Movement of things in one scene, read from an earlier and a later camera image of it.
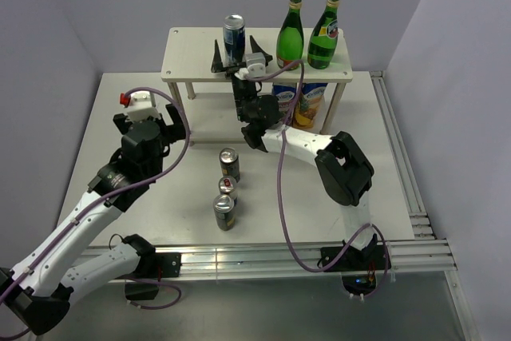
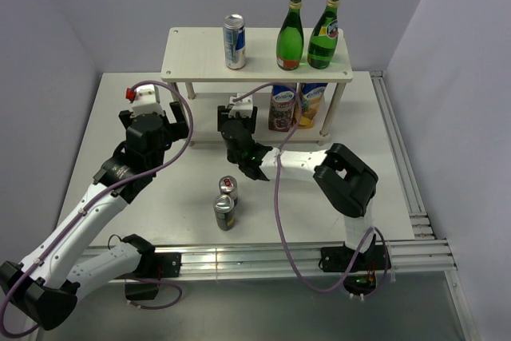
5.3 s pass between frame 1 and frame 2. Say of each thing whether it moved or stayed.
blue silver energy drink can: stayed
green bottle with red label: stayed
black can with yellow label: stayed
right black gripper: moved
